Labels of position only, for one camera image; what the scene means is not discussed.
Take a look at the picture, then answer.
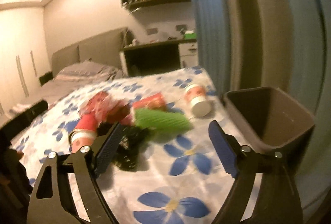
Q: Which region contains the green box on desk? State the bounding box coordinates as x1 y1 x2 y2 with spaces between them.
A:
183 30 196 39

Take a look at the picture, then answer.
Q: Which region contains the green foam fruit net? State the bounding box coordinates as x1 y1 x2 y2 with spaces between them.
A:
135 108 193 133

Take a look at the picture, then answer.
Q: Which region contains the grey crumpled blanket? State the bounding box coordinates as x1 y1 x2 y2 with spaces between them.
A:
54 61 124 82

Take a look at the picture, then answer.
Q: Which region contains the red crumpled wrapper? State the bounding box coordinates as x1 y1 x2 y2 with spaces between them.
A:
79 91 132 126

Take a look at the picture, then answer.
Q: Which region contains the red white cup lower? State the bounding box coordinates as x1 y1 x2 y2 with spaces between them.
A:
68 113 98 153

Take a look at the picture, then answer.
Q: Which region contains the blue beige curtain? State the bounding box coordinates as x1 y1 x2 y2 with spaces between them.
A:
192 0 330 219

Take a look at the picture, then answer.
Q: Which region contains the brown trash bin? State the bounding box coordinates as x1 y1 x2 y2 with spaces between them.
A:
223 87 315 166

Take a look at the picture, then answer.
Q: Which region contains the white drawer cabinet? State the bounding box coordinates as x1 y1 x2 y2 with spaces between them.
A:
178 42 199 68

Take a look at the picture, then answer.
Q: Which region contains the grey padded headboard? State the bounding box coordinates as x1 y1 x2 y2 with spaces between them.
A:
51 27 128 76

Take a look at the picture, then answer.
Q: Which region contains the dark desk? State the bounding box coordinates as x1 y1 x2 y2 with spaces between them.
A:
120 39 198 77

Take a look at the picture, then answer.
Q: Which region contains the blue floral bedsheet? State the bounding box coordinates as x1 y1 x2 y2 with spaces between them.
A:
13 67 245 223

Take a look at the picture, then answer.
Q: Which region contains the black plastic trash bag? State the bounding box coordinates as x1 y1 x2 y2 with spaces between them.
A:
98 124 150 171

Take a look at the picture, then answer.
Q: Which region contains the white red paper cup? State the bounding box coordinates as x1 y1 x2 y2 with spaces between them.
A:
184 83 212 118

